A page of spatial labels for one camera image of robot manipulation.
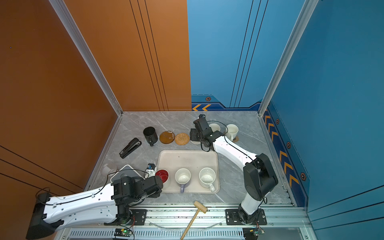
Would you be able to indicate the white mug purple handle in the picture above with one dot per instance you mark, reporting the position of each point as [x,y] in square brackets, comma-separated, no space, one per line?
[183,177]

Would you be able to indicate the tan woven rattan coaster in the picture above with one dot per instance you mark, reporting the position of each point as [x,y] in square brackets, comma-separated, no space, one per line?
[182,139]

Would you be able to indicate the right green circuit board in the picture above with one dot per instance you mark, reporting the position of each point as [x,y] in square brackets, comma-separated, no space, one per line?
[251,233]

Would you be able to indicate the aluminium corner post right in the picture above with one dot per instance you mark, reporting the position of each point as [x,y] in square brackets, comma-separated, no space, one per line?
[292,43]

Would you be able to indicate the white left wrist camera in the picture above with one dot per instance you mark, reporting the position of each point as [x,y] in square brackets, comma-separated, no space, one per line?
[151,170]

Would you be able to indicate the light blue mug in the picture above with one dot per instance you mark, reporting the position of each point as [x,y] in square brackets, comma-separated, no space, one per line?
[215,127]

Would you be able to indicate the red inside white mug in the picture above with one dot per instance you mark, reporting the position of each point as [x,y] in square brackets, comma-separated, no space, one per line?
[163,175]

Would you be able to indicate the aluminium corner post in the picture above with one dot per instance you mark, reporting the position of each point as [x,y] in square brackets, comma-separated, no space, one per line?
[75,34]
[292,43]

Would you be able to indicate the left green circuit board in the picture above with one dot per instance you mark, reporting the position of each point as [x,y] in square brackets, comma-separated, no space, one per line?
[124,234]

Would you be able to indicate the white woven round coaster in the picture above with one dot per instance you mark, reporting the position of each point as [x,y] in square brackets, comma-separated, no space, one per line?
[195,142]

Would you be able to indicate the green circuit board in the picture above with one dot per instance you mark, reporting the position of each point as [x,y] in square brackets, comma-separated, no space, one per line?
[124,234]
[251,233]

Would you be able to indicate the large white mug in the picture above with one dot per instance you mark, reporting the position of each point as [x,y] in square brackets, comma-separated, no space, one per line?
[207,178]

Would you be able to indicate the black stapler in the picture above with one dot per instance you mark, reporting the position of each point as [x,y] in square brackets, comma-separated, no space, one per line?
[132,146]

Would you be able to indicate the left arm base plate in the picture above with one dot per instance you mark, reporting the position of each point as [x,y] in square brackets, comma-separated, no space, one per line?
[135,217]

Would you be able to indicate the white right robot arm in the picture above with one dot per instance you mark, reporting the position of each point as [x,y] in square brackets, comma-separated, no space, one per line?
[260,177]

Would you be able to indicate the beige serving tray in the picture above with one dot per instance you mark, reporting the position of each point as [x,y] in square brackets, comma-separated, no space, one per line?
[194,161]

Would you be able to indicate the aluminium front rail frame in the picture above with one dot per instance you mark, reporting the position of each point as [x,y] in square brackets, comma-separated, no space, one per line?
[175,219]

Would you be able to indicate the clear glass cup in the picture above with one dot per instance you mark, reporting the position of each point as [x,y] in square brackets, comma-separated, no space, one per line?
[108,168]

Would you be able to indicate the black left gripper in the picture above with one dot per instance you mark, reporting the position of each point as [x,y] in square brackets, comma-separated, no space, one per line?
[157,195]

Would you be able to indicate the aluminium corner post left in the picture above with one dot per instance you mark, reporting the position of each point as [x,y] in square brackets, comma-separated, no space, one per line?
[75,34]

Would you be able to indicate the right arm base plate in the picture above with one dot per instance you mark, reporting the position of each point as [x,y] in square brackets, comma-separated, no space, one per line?
[232,216]

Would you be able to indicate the glossy brown round coaster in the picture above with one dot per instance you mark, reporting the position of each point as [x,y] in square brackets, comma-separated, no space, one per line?
[167,137]

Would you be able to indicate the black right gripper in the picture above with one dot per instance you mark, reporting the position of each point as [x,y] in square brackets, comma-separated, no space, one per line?
[193,133]

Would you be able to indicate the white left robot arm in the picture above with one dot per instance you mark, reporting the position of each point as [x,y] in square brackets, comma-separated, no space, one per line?
[109,205]

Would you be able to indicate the wooden mallet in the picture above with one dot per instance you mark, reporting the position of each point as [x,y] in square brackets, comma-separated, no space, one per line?
[200,208]

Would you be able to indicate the black mug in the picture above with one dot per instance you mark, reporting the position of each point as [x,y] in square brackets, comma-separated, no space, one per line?
[150,136]

